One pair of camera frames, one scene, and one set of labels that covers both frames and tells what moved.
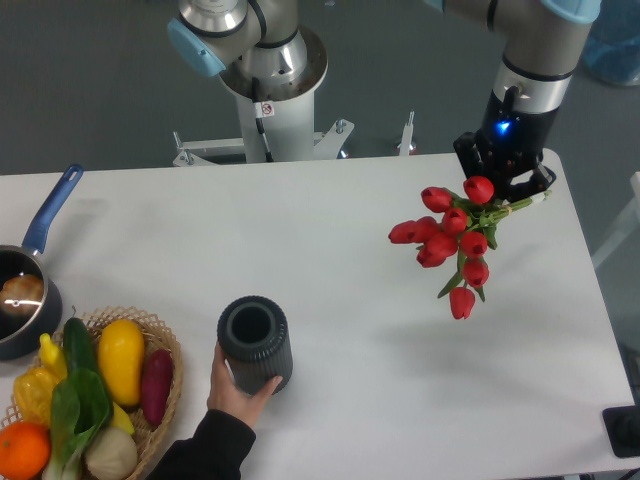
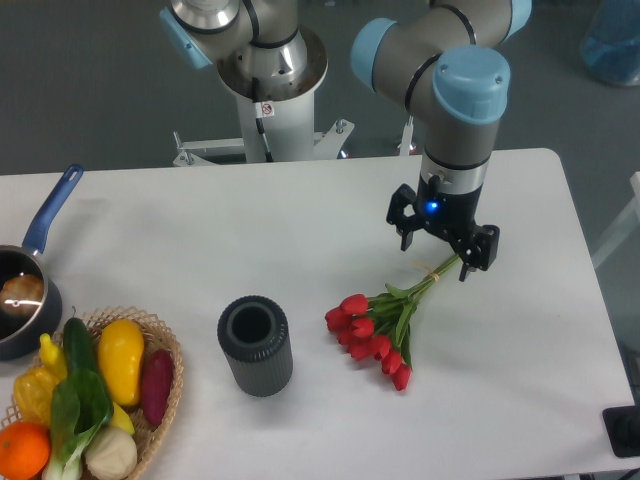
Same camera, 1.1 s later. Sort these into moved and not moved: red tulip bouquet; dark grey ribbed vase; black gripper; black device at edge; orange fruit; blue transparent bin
Moved: black gripper; red tulip bouquet
Not moved: dark grey ribbed vase; orange fruit; blue transparent bin; black device at edge
